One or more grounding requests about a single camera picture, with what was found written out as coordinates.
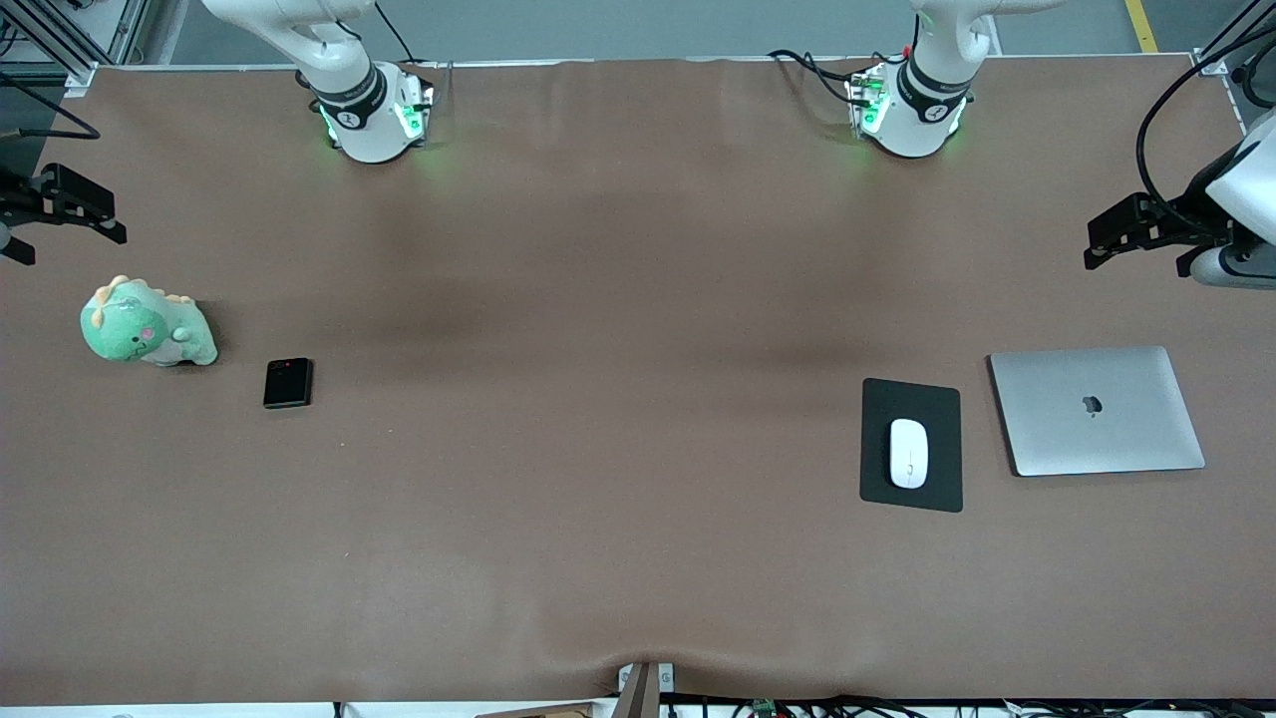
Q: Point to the green dinosaur plush toy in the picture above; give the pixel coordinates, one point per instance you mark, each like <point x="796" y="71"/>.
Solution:
<point x="140" y="334"/>

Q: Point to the black flip phone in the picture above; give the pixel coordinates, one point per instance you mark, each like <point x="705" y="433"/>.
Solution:
<point x="287" y="384"/>

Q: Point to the black mouse pad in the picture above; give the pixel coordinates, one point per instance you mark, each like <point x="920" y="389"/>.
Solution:
<point x="877" y="399"/>

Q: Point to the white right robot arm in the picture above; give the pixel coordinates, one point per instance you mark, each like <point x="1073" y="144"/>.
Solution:
<point x="369" y="110"/>

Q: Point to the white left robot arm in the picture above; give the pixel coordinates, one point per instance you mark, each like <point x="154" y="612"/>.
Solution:
<point x="922" y="110"/>

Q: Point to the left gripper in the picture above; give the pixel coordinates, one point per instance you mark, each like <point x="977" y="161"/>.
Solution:
<point x="1179" y="225"/>

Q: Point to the grey metal bracket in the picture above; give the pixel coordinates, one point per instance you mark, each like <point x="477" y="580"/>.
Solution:
<point x="666" y="676"/>

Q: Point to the silver closed laptop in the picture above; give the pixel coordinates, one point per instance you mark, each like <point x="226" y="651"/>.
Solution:
<point x="1097" y="439"/>

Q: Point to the white computer mouse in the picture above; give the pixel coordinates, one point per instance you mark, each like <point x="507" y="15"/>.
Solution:
<point x="908" y="454"/>

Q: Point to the brown table cover sheet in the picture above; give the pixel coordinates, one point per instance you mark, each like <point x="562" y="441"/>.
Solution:
<point x="598" y="499"/>

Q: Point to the aluminium frame profile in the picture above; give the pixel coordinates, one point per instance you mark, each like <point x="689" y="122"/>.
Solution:
<point x="1208" y="62"/>
<point x="60" y="45"/>

